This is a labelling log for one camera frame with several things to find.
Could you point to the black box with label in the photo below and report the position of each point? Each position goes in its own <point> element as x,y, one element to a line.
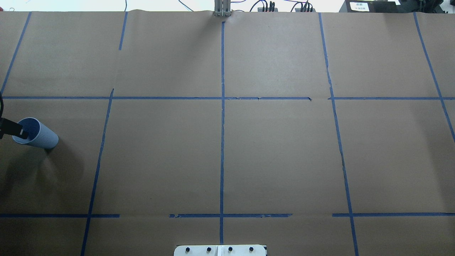
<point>369,6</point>

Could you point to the blue ribbed paper cup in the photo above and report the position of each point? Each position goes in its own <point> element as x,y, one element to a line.
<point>39,135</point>

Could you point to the terminal connector block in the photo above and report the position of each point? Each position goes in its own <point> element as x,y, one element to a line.
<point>303,7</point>
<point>267,6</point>

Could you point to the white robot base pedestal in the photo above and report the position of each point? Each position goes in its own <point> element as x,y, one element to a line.
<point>221,250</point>

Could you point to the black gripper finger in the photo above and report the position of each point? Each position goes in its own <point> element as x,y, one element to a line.
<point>11,128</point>

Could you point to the right terminal connector block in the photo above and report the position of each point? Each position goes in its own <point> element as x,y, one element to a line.
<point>303,7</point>

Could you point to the aluminium frame post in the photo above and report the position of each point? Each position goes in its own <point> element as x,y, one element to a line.
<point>222,8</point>

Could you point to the left terminal connector block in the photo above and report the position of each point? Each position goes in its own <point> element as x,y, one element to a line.
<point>267,6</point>

